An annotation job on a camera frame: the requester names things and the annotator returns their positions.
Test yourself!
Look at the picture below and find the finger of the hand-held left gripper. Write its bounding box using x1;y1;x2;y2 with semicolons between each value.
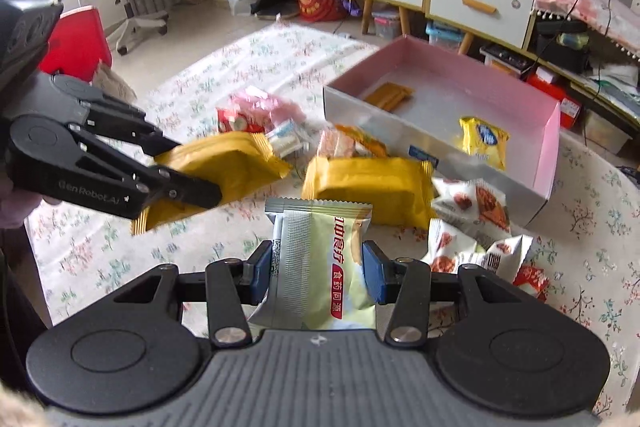
50;74;182;156
72;124;222;210

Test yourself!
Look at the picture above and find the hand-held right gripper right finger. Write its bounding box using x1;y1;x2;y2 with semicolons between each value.
362;241;531;348

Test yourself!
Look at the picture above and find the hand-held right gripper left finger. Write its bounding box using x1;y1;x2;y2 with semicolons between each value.
102;241;275;349

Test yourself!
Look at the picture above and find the large yellow snack packet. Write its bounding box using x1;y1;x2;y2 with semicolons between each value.
301;154;437;231
131;131;294;236

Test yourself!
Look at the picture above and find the pale green snack packet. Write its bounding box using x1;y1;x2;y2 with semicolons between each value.
247;197;377;333

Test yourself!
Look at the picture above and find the white nut snack packet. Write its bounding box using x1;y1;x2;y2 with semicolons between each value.
484;233;534;284
426;218;494;276
431;178;512;234

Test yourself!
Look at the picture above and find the pink and red snack packet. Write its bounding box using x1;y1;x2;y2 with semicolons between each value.
216;88;306;136

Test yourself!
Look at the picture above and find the pink-lined cardboard box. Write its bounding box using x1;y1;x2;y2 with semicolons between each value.
322;34;562;229

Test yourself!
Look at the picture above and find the red plastic stool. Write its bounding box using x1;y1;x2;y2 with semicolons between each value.
38;6;114;84

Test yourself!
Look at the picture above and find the floral tablecloth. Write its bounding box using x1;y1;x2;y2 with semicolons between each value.
25;23;640;414

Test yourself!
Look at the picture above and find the small white candy packet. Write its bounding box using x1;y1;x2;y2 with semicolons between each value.
264;118;314;158

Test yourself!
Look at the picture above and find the clear orange cracker packet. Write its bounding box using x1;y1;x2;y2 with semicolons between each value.
316;129;358;158

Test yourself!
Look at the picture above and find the small red snack packet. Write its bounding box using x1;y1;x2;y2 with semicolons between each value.
511;263;552;301

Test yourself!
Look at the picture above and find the small yellow biscuit packet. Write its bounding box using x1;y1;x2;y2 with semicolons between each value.
459;116;512;171

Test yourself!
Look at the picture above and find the clear plastic storage box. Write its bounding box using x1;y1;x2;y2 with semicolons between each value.
371;9;404;41

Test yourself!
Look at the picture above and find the black storage basket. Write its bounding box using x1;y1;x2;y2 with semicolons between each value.
536;19;592;74

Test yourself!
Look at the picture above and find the black power cable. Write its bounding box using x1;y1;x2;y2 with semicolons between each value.
520;0;618;108

